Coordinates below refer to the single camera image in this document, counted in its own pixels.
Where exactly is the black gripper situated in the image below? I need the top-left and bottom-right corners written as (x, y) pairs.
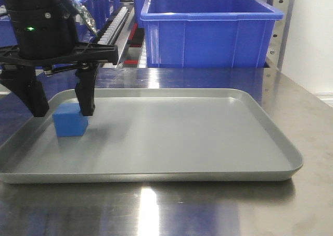
top-left (1, 19), bottom-right (119, 117)

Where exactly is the blue cube block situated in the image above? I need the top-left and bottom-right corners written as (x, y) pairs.
top-left (52, 103), bottom-right (88, 137)

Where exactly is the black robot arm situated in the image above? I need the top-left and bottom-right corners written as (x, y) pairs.
top-left (1, 0), bottom-right (119, 117)

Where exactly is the perforated metal shelf upright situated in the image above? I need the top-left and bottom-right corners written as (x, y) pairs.
top-left (267, 0), bottom-right (294, 70)

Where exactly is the blue plastic bin left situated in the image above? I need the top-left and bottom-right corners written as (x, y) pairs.
top-left (0, 16), bottom-right (17, 47)

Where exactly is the blue plastic bin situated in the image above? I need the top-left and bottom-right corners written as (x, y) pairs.
top-left (140, 0), bottom-right (284, 68)
top-left (0, 16), bottom-right (17, 47)

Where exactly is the grey metal tray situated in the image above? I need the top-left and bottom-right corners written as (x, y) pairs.
top-left (1, 89), bottom-right (303, 183)

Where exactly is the blue plastic bin right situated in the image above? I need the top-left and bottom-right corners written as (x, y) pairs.
top-left (140, 0), bottom-right (284, 68)

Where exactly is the white roller conveyor rail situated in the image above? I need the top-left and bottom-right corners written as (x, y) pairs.
top-left (97, 7), bottom-right (128, 45)

